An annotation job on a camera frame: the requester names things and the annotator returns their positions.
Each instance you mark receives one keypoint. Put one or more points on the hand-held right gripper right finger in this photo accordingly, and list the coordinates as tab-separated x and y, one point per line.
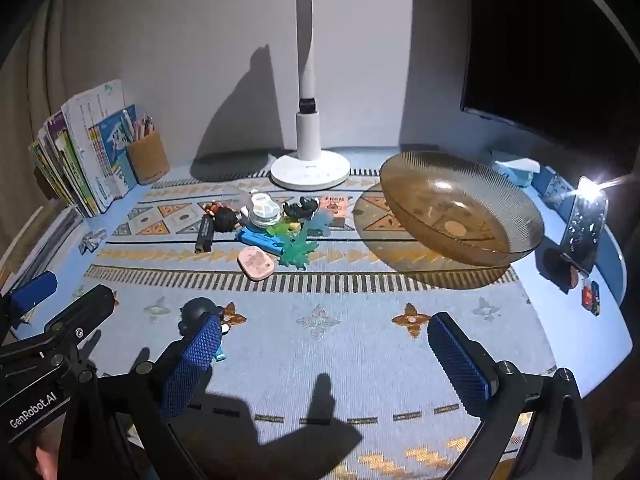
457	365

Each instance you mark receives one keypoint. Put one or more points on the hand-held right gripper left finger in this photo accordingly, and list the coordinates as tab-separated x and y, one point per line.
192	365

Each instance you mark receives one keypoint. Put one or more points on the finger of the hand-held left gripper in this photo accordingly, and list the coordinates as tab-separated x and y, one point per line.
87	310
32	292

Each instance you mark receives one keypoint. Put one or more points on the black helmet toy figure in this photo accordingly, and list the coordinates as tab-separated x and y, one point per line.
195	310

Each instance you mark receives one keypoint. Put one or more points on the black marker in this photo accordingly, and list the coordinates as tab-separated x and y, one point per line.
204	235

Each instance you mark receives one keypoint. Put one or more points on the blue plastic toy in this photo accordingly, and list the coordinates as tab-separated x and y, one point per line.
260	241

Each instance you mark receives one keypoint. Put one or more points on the dark green leaf toy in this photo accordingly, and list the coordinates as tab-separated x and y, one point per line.
299	254

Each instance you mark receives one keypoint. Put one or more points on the amber ribbed glass bowl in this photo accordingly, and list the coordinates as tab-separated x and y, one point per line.
450	195

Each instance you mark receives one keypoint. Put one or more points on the teal leaf toy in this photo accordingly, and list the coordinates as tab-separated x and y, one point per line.
320	224

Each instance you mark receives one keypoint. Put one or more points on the black animal figurine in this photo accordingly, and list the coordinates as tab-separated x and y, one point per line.
300	207

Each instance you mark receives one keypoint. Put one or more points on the small orange box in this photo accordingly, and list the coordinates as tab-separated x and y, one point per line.
334	205

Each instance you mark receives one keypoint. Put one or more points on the person's left hand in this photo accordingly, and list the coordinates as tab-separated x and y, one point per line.
48	462

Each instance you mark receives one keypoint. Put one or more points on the flat stack of papers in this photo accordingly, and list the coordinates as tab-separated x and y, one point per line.
40	250

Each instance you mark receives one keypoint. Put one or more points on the blue patterned table mat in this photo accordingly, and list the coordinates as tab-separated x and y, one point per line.
325	360

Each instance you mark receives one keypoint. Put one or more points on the round brown phone stand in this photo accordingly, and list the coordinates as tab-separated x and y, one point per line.
562	272

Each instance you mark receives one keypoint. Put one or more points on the row of upright books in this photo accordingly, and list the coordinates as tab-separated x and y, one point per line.
85	160

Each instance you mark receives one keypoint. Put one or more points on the red battery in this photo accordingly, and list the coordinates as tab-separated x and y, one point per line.
586	294

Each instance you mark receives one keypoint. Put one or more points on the black battery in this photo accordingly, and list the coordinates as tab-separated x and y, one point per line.
595	299

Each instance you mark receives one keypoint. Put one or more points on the brown pencil holder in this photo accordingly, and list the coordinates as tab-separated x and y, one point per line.
147	160

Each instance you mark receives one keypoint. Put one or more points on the black smartphone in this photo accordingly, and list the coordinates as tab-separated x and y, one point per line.
582	230

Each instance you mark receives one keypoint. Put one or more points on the bunch of coloured pencils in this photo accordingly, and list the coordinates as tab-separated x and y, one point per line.
142	127

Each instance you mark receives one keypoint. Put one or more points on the blue patterned box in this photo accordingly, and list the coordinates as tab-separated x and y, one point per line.
555	190

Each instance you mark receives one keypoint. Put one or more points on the blue tissue box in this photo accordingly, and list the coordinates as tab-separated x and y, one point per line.
520	172

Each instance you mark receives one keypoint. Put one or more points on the grey curtain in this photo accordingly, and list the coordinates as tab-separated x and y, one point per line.
45	70

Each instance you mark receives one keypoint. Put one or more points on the white desk lamp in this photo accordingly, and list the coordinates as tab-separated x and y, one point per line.
307	135

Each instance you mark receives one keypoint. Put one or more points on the black monitor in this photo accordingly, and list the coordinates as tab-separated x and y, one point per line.
540	35

